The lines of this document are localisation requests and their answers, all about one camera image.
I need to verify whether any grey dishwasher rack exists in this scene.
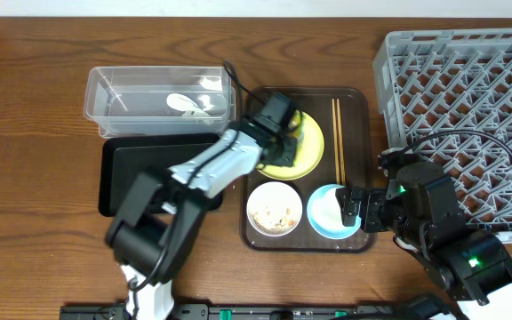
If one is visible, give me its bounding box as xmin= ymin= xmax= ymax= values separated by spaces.
xmin=372 ymin=28 xmax=512 ymax=244

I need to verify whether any light blue bowl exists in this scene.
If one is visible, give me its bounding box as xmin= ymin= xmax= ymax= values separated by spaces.
xmin=306 ymin=184 xmax=360 ymax=240

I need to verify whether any left wooden chopstick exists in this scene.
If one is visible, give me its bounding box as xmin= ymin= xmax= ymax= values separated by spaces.
xmin=332 ymin=99 xmax=340 ymax=184

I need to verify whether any green orange snack wrapper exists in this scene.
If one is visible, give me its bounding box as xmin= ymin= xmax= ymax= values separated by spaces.
xmin=287 ymin=110 xmax=304 ymax=143

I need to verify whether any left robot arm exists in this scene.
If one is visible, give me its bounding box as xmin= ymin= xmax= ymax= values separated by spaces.
xmin=105 ymin=112 xmax=303 ymax=319

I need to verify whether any yellow plate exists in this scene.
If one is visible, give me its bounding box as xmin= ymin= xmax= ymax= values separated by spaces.
xmin=259 ymin=112 xmax=324 ymax=180

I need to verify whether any white paper cup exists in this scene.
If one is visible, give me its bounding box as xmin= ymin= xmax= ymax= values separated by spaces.
xmin=322 ymin=187 xmax=342 ymax=225

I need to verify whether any white bowl with food scraps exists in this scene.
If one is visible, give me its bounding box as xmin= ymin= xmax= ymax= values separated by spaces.
xmin=246 ymin=181 xmax=303 ymax=237

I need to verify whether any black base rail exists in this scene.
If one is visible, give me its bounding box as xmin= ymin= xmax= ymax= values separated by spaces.
xmin=59 ymin=304 xmax=404 ymax=320

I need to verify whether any black plastic tray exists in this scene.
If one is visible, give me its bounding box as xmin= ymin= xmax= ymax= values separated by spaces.
xmin=98 ymin=133 xmax=219 ymax=217

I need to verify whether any dark brown serving tray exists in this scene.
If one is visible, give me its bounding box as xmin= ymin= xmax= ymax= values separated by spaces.
xmin=240 ymin=86 xmax=376 ymax=254

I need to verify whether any right wooden chopstick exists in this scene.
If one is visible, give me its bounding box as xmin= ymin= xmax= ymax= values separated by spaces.
xmin=335 ymin=99 xmax=346 ymax=185

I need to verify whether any white napkin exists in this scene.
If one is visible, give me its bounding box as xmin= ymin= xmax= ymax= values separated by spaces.
xmin=166 ymin=93 xmax=213 ymax=121

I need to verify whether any wooden chopstick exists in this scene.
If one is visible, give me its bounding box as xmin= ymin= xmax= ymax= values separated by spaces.
xmin=335 ymin=99 xmax=346 ymax=185
xmin=332 ymin=99 xmax=340 ymax=184

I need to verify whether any clear plastic bin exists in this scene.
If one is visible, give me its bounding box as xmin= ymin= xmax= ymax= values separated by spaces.
xmin=84 ymin=66 xmax=237 ymax=139

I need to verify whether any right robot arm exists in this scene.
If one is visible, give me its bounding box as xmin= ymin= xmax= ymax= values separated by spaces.
xmin=335 ymin=152 xmax=512 ymax=319

